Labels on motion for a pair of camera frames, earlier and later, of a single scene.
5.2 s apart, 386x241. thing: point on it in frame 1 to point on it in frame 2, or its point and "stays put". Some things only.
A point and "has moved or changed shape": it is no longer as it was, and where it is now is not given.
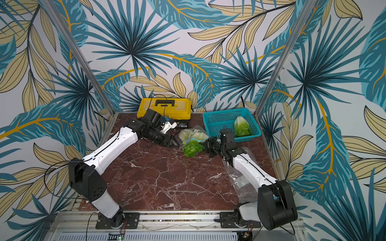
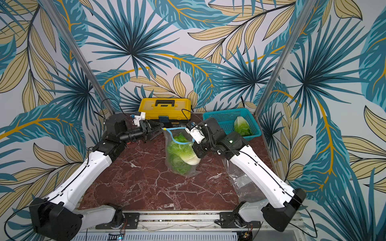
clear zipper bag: (246, 192) stays put
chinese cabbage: (242, 128) stays put
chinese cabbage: (187, 134) has moved or changed shape
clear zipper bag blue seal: (196, 133) has moved or changed shape
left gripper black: (169, 144) to (147, 129)
